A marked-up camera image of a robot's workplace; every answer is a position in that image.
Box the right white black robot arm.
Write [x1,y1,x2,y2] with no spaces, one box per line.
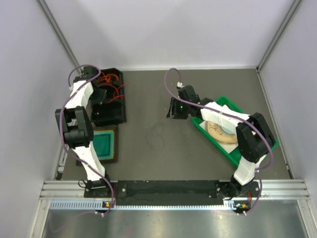
[167,81,276,197]

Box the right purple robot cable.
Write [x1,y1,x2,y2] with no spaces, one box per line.
[164,68,274,215]

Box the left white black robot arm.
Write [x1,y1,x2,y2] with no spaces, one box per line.
[55,64,113,197]

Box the aluminium front frame rail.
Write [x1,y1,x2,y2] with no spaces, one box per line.
[40,179,310,200]

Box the white square board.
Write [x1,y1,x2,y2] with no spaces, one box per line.
[199,121,238,153]

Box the grey thin cable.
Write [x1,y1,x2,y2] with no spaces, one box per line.
[145,123,165,151]

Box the grey slotted cable duct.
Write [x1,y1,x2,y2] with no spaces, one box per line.
[50,200,250,211]

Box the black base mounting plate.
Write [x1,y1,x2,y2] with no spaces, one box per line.
[84,180,260,199]

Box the teal sponge on black tray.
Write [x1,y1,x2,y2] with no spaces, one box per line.
[88,125,119,164]

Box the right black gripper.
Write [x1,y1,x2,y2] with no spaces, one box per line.
[166,97,190,120]

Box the red thin cable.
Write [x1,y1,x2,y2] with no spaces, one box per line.
[99,83,133,104]

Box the beige painted ceramic plate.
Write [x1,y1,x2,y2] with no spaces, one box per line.
[205,121,238,144]

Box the black compartment organizer bin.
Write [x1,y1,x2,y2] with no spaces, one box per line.
[91,68,127,127]

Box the orange thin cable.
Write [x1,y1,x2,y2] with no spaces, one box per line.
[98,73,122,84]

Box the green plastic tray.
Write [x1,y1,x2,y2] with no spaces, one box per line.
[192,96,280,167]

